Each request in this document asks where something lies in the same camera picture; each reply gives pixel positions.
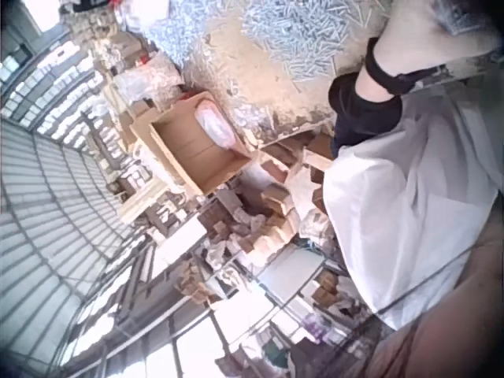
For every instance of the person's left hand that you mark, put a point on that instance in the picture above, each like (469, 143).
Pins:
(425, 35)

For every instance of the black wrist band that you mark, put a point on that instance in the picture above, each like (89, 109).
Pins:
(380, 71)

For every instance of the pile of silver screws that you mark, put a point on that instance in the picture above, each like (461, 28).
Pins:
(299, 31)

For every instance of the white plastic bag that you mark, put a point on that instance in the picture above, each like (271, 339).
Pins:
(214, 124)

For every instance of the heap of small cartons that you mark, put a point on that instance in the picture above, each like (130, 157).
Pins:
(275, 212)

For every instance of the heap of bagged silver screws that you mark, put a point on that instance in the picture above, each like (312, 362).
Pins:
(177, 31)

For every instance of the open cardboard box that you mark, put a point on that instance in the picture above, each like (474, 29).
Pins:
(197, 153)

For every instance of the pale wooden crate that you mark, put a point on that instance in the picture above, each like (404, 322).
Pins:
(145, 199)

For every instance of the storage rack with white boxes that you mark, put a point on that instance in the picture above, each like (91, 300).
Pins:
(59, 90)

